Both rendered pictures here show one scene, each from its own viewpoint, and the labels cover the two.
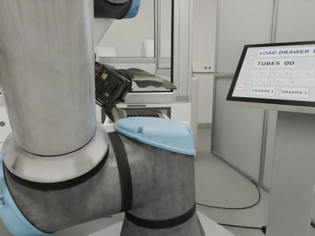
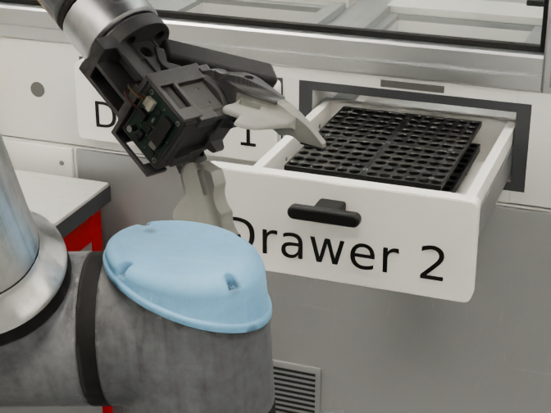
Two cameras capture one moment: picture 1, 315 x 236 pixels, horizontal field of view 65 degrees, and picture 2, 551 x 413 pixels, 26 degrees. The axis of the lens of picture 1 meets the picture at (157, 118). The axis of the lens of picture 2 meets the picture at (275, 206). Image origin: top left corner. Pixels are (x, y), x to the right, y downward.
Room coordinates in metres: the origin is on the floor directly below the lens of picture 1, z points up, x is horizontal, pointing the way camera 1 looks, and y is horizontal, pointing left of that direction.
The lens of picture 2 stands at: (-0.30, -0.42, 1.37)
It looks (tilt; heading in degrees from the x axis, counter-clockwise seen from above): 23 degrees down; 28
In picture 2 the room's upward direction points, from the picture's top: straight up
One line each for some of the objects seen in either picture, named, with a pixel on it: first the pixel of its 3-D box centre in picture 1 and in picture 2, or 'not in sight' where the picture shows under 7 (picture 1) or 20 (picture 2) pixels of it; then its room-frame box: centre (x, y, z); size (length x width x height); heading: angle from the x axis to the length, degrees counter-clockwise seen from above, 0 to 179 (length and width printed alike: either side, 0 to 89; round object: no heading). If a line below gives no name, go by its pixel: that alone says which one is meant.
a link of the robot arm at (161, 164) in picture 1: (153, 160); (182, 321); (0.36, 0.01, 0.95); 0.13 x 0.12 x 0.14; 114
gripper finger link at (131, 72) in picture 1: (133, 79); (239, 102); (0.53, 0.05, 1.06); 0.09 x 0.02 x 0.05; 80
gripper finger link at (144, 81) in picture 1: (153, 81); (266, 123); (0.50, 0.01, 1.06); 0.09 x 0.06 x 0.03; 80
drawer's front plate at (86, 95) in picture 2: not in sight; (175, 109); (0.97, 0.40, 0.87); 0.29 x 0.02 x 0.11; 98
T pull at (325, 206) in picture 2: not in sight; (327, 211); (0.69, 0.04, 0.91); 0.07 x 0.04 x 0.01; 98
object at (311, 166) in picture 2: not in sight; (362, 174); (0.81, 0.06, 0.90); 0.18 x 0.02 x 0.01; 98
